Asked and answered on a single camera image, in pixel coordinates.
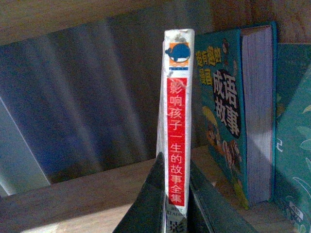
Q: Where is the grey curtain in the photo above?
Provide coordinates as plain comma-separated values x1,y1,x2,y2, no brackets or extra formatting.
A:
0,18,177,196

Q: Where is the teal comic idiom book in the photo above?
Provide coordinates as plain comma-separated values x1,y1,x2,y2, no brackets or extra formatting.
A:
194,21,277,208

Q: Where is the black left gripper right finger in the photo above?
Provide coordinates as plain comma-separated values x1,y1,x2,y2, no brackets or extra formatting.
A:
188,161,257,233

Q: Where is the white red spine storybook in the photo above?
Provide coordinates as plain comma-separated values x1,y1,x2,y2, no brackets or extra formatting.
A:
156,29,195,233

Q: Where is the left wooden bookshelf unit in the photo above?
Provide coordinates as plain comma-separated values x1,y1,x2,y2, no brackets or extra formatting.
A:
0,0,311,233

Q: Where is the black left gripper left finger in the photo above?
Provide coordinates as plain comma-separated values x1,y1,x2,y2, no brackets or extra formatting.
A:
113,152,166,233

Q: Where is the green leaf pattern book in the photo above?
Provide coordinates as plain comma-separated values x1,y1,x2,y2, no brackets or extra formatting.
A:
274,43,311,233

